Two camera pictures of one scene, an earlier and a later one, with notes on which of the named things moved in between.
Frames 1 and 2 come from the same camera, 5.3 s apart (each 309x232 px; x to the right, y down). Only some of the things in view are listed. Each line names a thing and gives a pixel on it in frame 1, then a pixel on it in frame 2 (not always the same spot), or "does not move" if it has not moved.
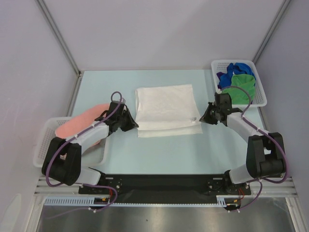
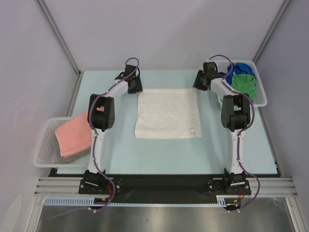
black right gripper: (210, 114) → (199, 81)
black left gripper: (132, 124) → (138, 88)
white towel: (167, 110) does not move
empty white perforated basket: (94, 157) does not move
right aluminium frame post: (271, 31) does not move
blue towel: (225, 79) does not move
